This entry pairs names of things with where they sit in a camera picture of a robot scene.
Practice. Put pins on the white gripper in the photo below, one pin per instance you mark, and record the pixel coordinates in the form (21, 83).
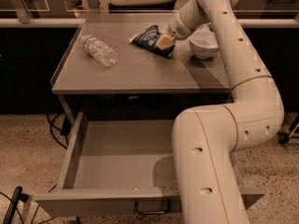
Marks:
(177, 29)

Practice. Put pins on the blue chip bag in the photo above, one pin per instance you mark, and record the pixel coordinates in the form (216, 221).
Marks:
(147, 40)

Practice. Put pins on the white ceramic bowl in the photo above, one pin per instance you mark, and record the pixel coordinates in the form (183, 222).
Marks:
(204, 45)

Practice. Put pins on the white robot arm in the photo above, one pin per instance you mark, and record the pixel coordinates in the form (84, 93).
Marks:
(204, 137)

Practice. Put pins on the open grey top drawer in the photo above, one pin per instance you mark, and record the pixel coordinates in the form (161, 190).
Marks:
(111, 164)

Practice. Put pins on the clear plastic water bottle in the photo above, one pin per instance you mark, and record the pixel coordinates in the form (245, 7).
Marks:
(100, 51)

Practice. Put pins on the black caster wheel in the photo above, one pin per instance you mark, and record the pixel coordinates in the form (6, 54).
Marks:
(284, 138)

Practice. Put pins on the black stand at bottom left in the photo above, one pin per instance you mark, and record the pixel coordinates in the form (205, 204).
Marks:
(17, 196)

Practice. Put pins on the white horizontal rail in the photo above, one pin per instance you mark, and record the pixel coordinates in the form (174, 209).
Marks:
(67, 23)

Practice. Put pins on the black drawer handle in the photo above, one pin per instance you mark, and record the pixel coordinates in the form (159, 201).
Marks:
(152, 208)

